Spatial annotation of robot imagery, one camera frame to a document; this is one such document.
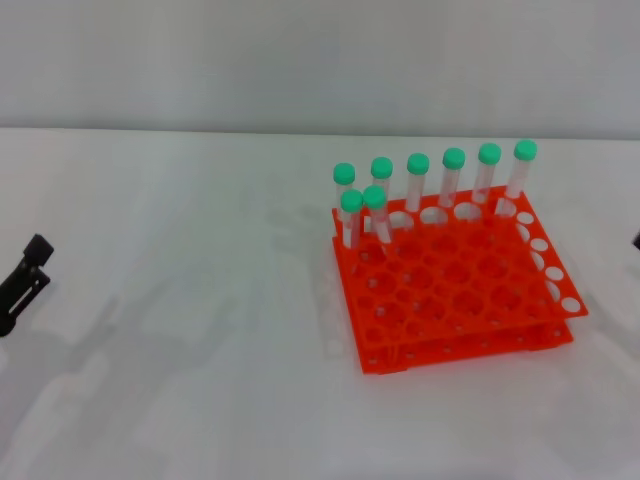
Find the clear test tube green cap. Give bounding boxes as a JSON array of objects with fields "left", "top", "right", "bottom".
[
  {"left": 339, "top": 188, "right": 365, "bottom": 250},
  {"left": 503, "top": 138, "right": 539, "bottom": 201},
  {"left": 362, "top": 185, "right": 394, "bottom": 247},
  {"left": 404, "top": 152, "right": 431, "bottom": 212},
  {"left": 472, "top": 142, "right": 503, "bottom": 205},
  {"left": 370, "top": 156, "right": 394, "bottom": 194},
  {"left": 438, "top": 147, "right": 467, "bottom": 209},
  {"left": 332, "top": 161, "right": 357, "bottom": 221}
]

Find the orange test tube rack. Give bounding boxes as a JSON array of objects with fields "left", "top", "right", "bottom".
[{"left": 331, "top": 185, "right": 590, "bottom": 376}]

